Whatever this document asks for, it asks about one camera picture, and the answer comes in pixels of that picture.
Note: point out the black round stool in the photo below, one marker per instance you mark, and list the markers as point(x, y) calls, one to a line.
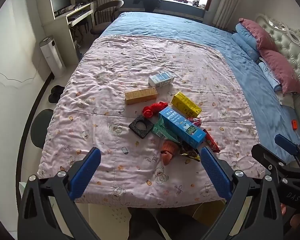
point(41, 128)

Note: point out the orange brown wrapper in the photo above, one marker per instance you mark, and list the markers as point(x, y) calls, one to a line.
point(168, 151)

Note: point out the small orange device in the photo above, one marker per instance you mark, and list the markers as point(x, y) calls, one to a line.
point(294, 124)

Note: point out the narrow red snack packet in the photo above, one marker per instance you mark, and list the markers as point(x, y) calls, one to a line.
point(211, 141)

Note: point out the tufted grey headboard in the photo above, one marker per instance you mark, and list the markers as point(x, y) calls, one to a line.
point(295, 52)

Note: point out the green wrapper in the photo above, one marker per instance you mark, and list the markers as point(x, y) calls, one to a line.
point(160, 131)

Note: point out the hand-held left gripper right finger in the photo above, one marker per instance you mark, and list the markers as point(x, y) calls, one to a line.
point(215, 172)

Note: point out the black keyboard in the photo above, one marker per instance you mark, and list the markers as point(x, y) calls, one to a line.
point(77, 15)

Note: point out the red snack bag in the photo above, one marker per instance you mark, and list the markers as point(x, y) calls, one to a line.
point(196, 122)

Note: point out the white blue milk carton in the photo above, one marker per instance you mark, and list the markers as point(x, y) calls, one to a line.
point(161, 80)

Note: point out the blue printed box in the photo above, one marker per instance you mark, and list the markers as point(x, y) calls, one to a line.
point(181, 127)

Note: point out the person's right hand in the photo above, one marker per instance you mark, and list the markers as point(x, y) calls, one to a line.
point(296, 221)

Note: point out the pink printed blanket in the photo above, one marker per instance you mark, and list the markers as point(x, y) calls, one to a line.
point(102, 85)

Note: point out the white air purifier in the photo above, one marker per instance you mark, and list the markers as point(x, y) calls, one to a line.
point(52, 57)

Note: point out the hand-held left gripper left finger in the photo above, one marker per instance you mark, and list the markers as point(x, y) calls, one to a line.
point(86, 172)

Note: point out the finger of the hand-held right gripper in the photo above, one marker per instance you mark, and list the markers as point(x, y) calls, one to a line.
point(286, 143)
point(265, 155)

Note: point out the person's dark trouser leg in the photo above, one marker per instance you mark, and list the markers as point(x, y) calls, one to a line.
point(165, 225)

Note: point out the white desk shelf unit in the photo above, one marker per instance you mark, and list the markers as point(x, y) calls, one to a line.
point(62, 27)

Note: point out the white cloth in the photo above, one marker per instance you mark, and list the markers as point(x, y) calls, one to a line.
point(286, 100)

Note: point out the dark wooden chair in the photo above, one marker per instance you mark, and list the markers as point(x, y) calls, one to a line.
point(102, 26)

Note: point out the yellow drink carton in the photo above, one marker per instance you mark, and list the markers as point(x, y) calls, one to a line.
point(186, 104)

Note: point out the black foam square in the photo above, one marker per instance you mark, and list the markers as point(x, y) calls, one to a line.
point(146, 131)

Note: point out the tan cardboard box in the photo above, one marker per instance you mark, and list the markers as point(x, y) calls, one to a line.
point(141, 95)

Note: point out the blue bedsheet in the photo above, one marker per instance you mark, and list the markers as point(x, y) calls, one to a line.
point(165, 27)

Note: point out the dark brown wrapper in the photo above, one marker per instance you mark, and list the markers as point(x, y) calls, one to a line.
point(190, 152)

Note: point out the black computer monitor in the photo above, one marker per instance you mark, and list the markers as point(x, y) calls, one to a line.
point(60, 0)

